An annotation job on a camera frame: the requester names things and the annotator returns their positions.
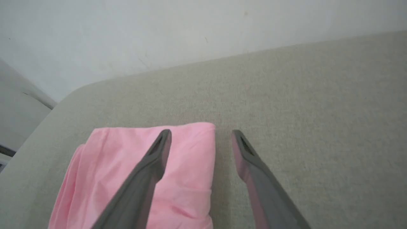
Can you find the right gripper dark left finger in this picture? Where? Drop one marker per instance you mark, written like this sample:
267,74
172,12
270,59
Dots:
140,190

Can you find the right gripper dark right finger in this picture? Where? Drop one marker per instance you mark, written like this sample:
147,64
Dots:
267,197

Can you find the pink cotton garment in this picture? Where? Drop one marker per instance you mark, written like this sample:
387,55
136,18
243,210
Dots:
184,178

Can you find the grey fabric sofa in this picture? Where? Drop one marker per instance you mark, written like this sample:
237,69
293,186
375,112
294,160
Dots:
302,111

